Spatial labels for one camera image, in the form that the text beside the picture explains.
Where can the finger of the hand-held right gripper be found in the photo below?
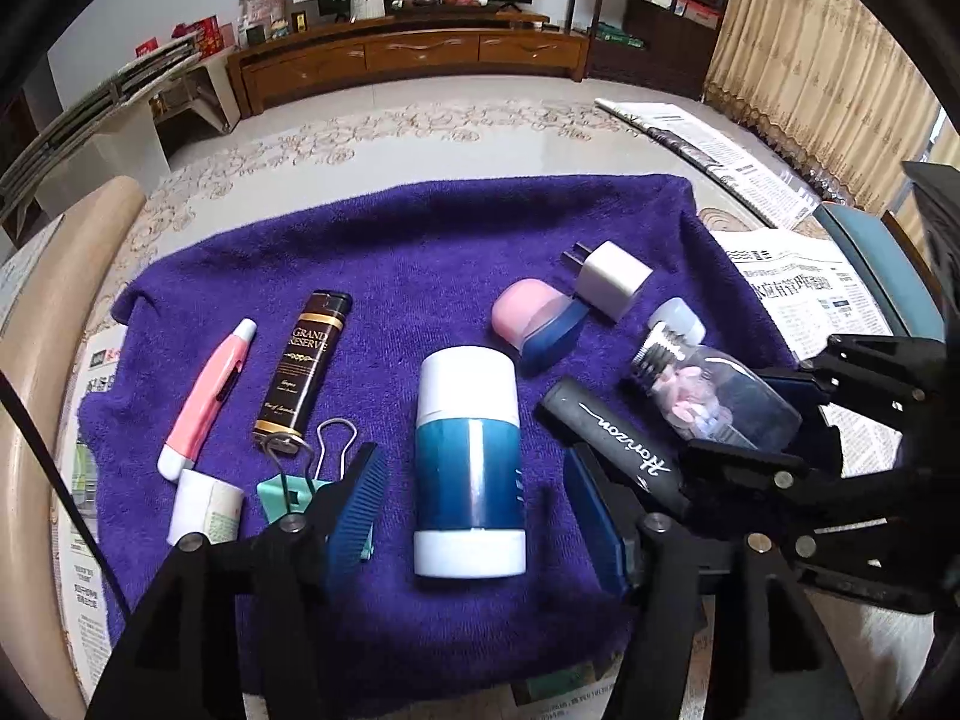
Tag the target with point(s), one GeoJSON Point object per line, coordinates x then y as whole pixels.
{"type": "Point", "coordinates": [750, 472]}
{"type": "Point", "coordinates": [791, 391]}

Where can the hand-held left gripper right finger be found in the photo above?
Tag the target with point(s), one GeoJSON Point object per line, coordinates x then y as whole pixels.
{"type": "Point", "coordinates": [596, 532]}

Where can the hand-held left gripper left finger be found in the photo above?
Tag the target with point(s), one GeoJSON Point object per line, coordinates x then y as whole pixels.
{"type": "Point", "coordinates": [356, 510]}

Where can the teal binder clip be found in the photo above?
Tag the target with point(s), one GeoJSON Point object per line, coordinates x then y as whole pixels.
{"type": "Point", "coordinates": [289, 495]}

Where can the clear plastic pill bottle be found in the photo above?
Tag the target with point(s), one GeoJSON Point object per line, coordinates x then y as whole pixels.
{"type": "Point", "coordinates": [720, 397]}

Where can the black oblong lighter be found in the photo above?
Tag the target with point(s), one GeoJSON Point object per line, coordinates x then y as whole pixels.
{"type": "Point", "coordinates": [600, 427]}

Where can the blue white stick bottle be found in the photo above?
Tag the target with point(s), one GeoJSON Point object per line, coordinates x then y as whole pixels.
{"type": "Point", "coordinates": [469, 465]}

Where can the pink white utility knife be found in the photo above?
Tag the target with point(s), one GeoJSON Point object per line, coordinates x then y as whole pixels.
{"type": "Point", "coordinates": [210, 390]}

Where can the pink blue correction tape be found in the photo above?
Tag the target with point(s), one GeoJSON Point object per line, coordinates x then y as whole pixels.
{"type": "Point", "coordinates": [525, 311]}

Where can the large open newspaper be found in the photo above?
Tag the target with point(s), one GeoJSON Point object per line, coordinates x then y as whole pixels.
{"type": "Point", "coordinates": [795, 292]}

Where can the brown gold lighter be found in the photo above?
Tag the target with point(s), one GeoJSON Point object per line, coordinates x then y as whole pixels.
{"type": "Point", "coordinates": [304, 367]}

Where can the small white jar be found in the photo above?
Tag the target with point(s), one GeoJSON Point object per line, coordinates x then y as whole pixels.
{"type": "Point", "coordinates": [202, 506]}

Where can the beige curtain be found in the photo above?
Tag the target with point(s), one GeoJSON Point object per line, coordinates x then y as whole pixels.
{"type": "Point", "coordinates": [810, 67]}

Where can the purple towel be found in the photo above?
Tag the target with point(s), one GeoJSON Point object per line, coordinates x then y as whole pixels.
{"type": "Point", "coordinates": [420, 255]}

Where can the folded newspaper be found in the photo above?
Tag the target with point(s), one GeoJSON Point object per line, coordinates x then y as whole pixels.
{"type": "Point", "coordinates": [697, 139]}

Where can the colour-print newspaper sheet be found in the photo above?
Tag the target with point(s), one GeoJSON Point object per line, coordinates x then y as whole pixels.
{"type": "Point", "coordinates": [82, 555]}

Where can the beige chair back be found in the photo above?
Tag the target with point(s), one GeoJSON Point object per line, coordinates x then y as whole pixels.
{"type": "Point", "coordinates": [30, 360]}

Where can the dark shelf unit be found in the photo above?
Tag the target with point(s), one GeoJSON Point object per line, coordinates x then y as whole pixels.
{"type": "Point", "coordinates": [660, 30]}

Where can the wooden cabinet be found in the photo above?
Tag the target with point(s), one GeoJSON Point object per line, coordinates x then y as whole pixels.
{"type": "Point", "coordinates": [420, 52]}

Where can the stack of grey folding tables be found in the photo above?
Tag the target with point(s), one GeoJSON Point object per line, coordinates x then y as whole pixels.
{"type": "Point", "coordinates": [82, 112]}

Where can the red boxes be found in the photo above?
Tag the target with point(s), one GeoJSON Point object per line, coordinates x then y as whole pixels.
{"type": "Point", "coordinates": [202, 34]}

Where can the white wall charger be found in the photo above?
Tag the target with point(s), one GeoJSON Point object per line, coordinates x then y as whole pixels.
{"type": "Point", "coordinates": [611, 281]}

